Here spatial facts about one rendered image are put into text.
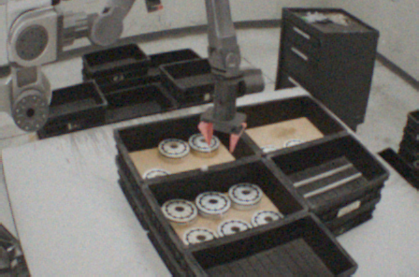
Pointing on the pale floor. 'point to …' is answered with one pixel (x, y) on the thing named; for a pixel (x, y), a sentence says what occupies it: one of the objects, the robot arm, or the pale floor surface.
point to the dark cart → (328, 61)
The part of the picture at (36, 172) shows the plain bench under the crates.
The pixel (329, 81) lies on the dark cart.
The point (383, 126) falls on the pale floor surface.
